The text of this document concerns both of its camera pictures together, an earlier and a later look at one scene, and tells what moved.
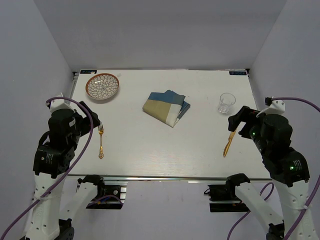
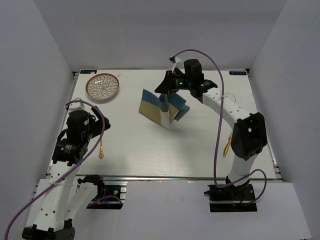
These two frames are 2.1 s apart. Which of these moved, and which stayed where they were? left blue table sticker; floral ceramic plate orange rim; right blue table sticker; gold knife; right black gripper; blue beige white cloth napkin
Moved: blue beige white cloth napkin; right black gripper
Stayed: right blue table sticker; left blue table sticker; floral ceramic plate orange rim; gold knife
